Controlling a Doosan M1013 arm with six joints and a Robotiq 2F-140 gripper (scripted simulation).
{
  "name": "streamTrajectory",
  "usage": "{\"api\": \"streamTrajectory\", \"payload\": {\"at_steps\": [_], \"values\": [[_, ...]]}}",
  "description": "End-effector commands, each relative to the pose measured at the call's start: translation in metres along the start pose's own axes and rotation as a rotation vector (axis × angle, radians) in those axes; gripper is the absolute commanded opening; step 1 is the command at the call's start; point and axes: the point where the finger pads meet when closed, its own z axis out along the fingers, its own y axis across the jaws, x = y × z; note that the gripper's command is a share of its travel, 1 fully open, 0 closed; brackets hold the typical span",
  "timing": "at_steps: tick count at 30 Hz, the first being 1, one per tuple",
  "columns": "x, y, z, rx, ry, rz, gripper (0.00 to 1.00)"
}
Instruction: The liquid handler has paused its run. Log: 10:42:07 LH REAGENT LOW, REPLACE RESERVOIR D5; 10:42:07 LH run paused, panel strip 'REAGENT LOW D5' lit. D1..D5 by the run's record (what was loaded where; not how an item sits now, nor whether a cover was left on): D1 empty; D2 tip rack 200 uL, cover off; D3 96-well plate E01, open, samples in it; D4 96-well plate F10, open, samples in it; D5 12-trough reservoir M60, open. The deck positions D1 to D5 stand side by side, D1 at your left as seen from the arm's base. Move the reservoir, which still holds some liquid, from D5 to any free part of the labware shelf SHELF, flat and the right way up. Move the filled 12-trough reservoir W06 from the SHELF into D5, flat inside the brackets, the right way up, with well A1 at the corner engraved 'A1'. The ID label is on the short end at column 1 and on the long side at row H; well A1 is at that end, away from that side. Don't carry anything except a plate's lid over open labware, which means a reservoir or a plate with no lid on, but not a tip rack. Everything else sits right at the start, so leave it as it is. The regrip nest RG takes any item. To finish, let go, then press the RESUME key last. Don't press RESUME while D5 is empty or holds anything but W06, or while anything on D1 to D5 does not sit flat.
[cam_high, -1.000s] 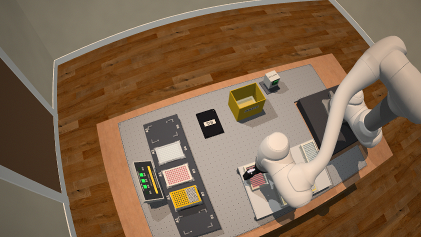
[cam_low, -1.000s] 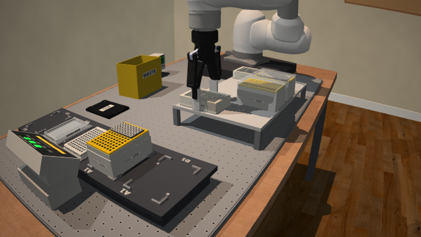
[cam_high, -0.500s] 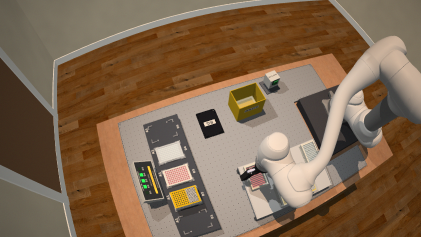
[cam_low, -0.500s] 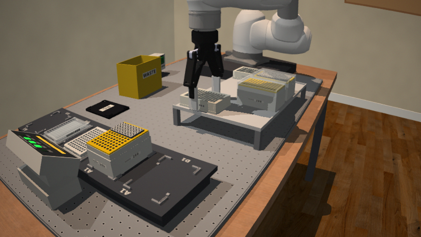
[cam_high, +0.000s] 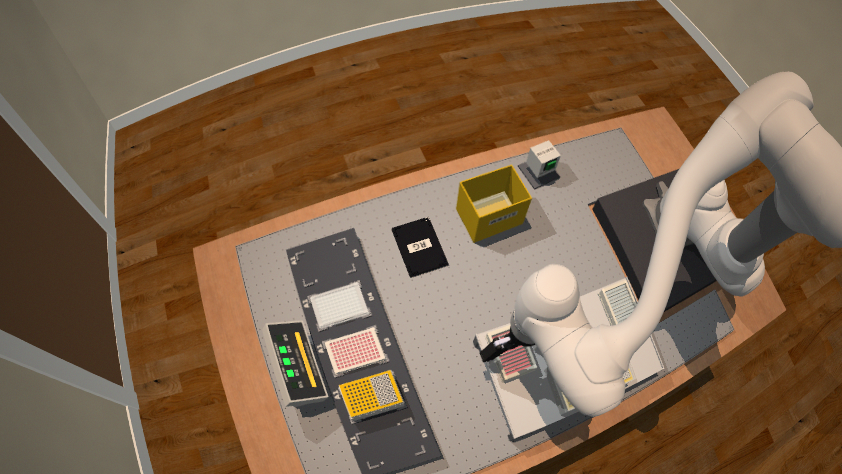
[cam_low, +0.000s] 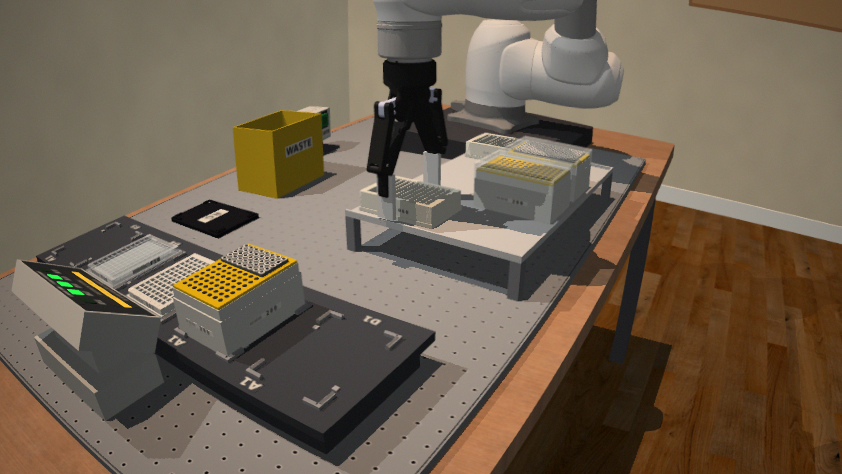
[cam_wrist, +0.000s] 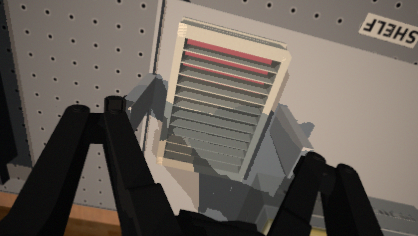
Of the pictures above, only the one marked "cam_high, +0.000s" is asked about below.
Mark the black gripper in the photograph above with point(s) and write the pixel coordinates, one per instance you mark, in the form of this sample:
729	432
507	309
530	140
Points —
490	352

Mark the black flat pad with rg label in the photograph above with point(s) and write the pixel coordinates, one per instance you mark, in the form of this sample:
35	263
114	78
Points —
419	246

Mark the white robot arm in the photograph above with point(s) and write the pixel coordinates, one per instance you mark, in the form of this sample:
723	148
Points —
766	121

